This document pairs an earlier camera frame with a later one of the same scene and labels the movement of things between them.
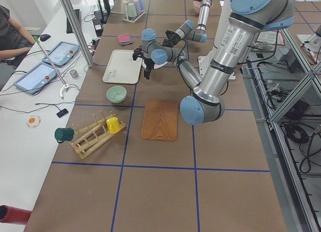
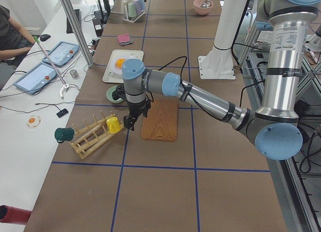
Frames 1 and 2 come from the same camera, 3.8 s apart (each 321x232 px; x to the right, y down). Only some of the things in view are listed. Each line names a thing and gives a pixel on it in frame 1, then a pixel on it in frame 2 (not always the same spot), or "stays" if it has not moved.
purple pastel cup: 136,3 stays
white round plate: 155,66 to 115,69
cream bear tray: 122,68 stays
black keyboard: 68,28 stays
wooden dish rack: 89,136 stays
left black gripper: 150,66 to 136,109
